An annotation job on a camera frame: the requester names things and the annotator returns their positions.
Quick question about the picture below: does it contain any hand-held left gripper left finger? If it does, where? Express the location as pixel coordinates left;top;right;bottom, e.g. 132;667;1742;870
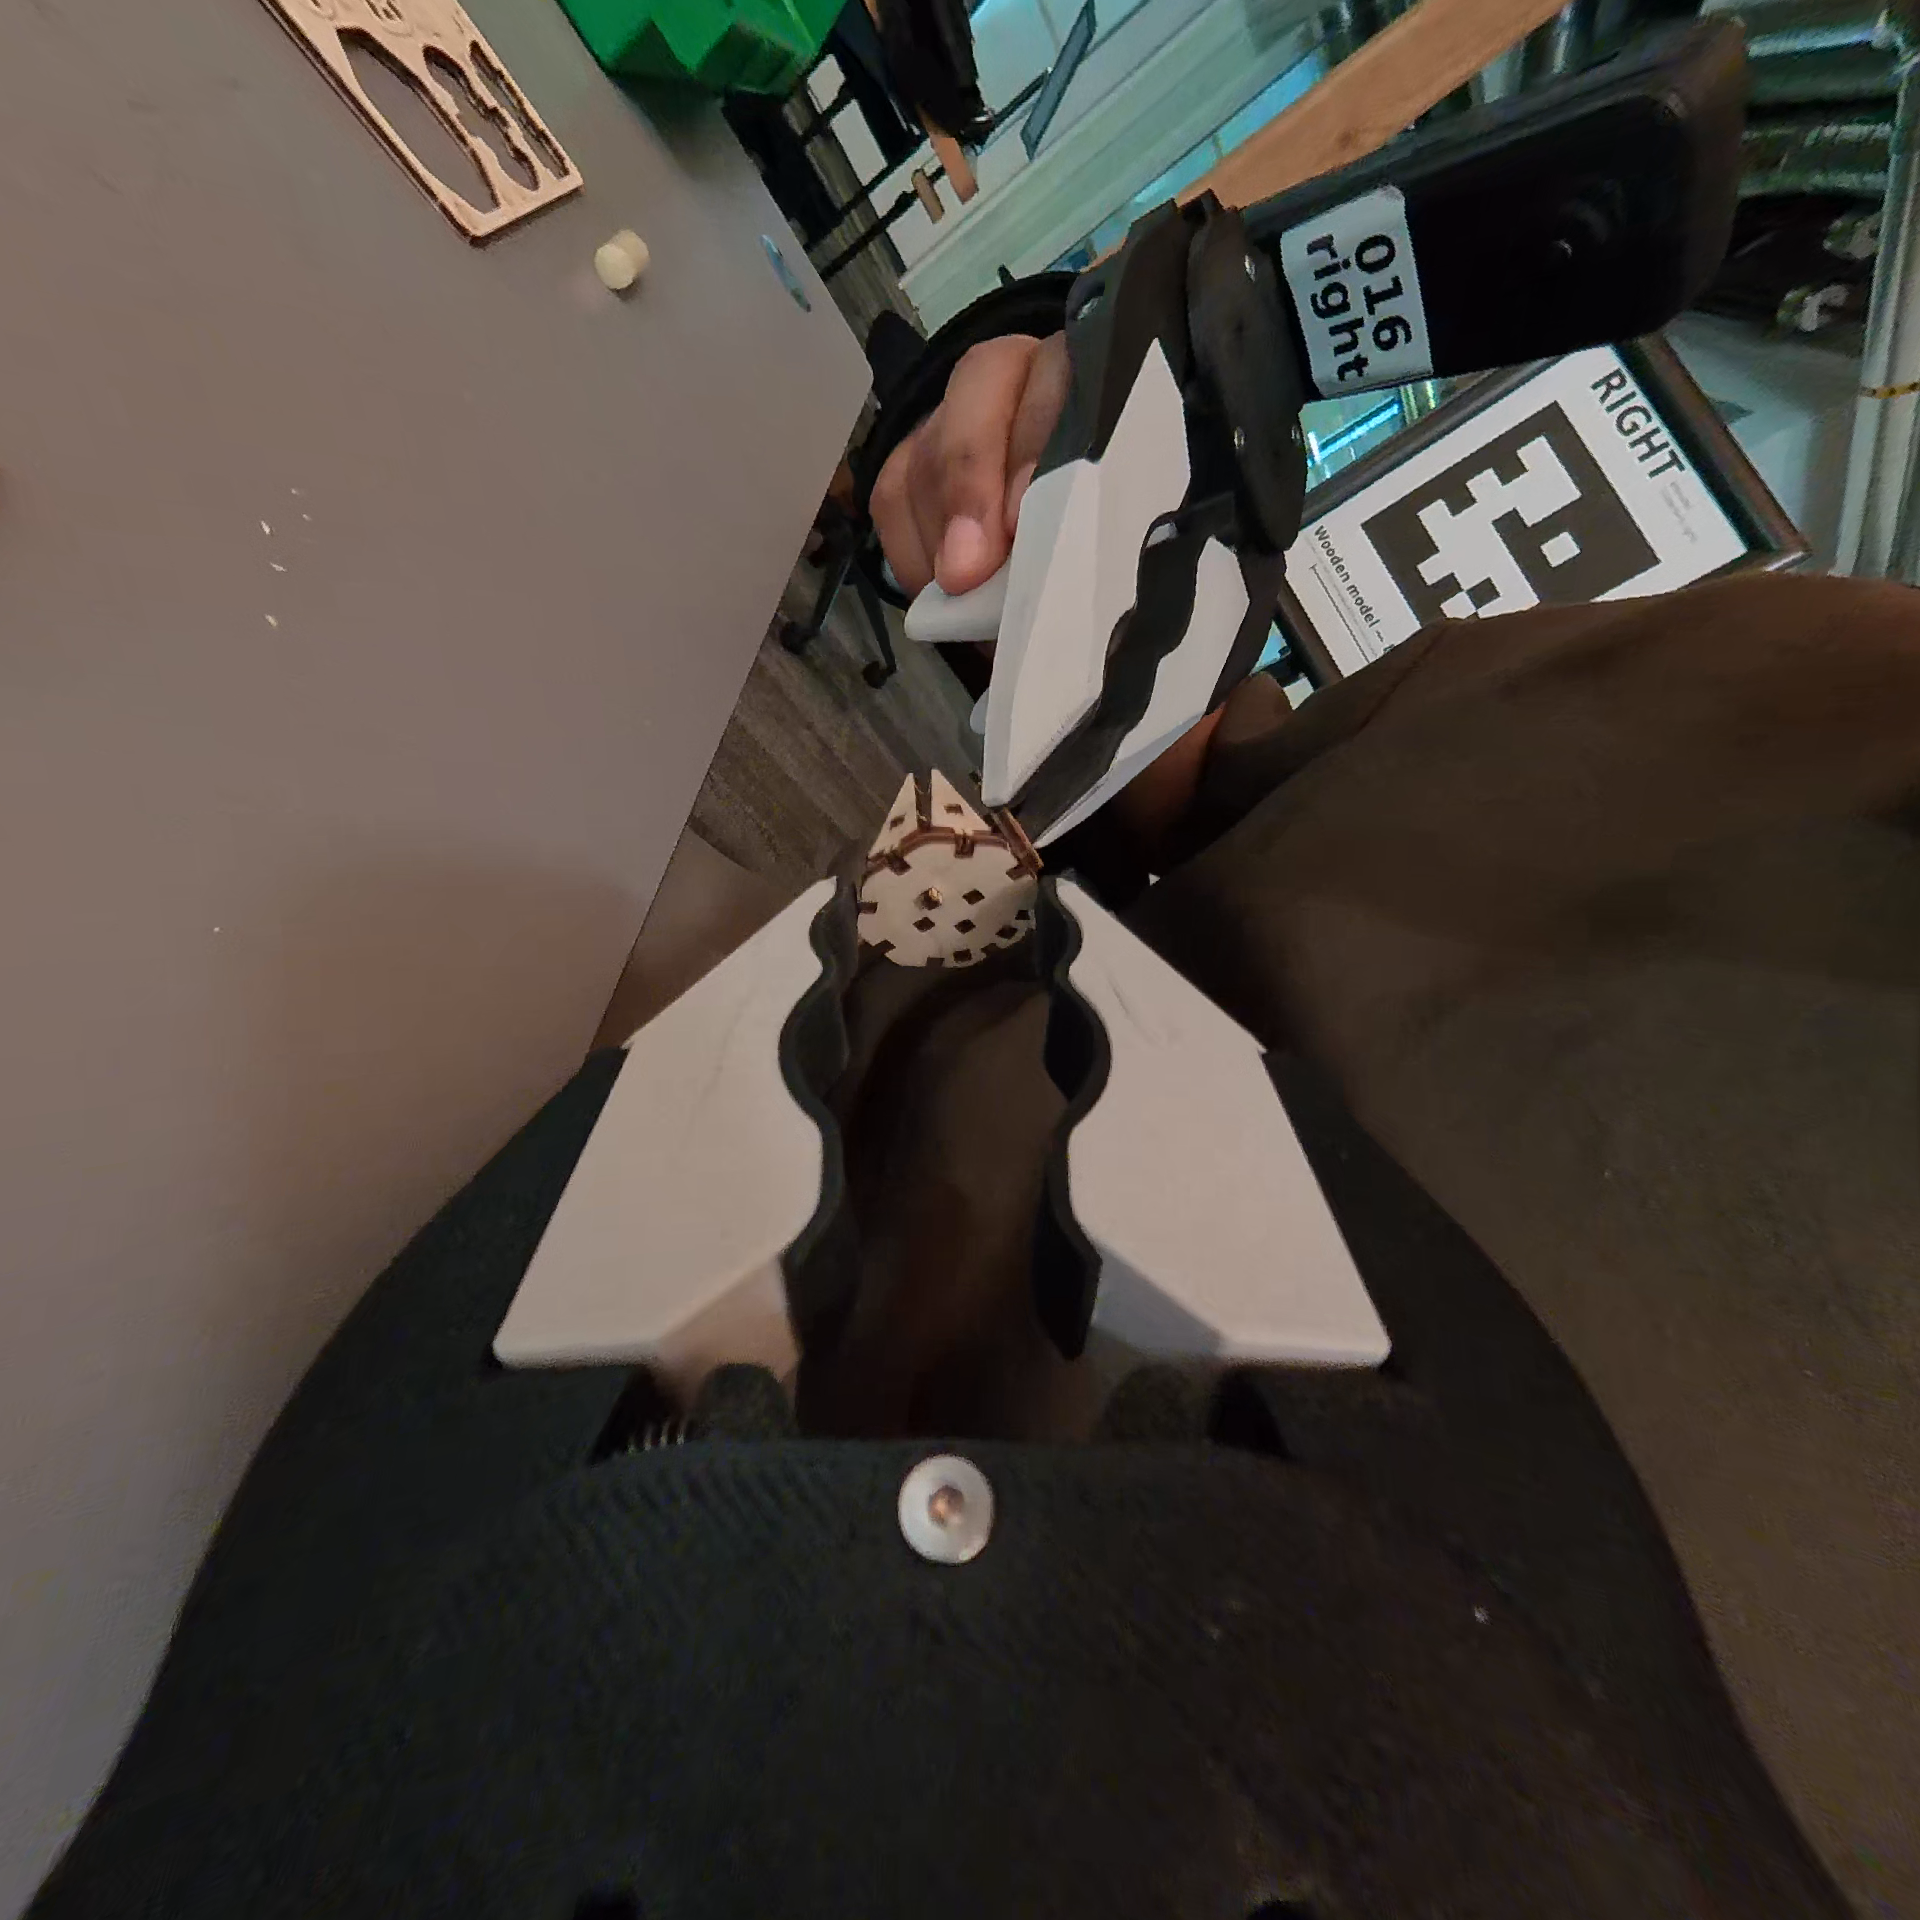
491;882;864;1375

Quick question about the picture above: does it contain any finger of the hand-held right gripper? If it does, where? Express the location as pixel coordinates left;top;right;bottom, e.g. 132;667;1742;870
979;342;1198;808
1032;541;1279;849

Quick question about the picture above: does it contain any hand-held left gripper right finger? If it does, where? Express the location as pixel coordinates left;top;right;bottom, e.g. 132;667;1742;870
1032;879;1391;1369

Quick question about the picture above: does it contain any wooden gear hub assembly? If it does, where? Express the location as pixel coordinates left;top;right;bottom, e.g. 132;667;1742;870
857;767;1048;972

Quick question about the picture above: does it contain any person's right hand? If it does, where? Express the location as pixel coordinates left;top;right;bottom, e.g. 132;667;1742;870
871;332;1073;600

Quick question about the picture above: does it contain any framed marker poster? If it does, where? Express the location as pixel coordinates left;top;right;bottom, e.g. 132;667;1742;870
1275;338;1812;688

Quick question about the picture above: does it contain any green plastic bin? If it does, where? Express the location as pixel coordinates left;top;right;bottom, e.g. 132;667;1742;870
563;0;862;95

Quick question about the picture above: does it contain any wooden sheet with gear parts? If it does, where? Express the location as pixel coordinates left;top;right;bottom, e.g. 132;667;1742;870
256;0;587;246

